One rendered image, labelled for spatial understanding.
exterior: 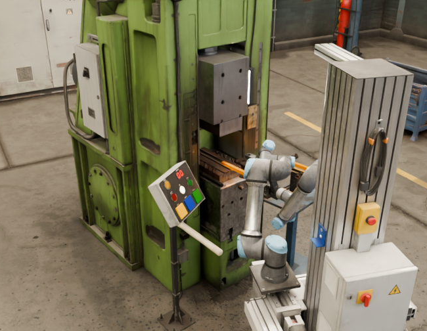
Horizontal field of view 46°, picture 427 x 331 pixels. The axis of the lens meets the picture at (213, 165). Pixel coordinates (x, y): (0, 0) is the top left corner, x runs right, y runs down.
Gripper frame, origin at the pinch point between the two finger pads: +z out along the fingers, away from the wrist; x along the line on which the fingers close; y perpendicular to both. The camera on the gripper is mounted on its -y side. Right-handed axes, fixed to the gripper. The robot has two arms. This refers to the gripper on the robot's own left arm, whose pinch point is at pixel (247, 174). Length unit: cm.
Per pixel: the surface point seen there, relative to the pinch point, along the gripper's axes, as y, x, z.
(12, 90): -438, 22, 344
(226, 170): -13.8, -4.7, 10.1
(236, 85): -42, 1, -43
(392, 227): 69, 165, 77
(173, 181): -9, -59, -12
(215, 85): -44, -16, -46
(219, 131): -28.6, -12.3, -18.3
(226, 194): -0.3, -10.4, 18.7
